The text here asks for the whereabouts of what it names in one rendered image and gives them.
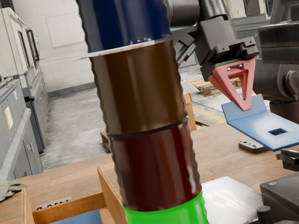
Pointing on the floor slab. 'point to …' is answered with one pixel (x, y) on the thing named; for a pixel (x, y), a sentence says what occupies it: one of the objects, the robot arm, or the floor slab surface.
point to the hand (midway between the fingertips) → (244, 105)
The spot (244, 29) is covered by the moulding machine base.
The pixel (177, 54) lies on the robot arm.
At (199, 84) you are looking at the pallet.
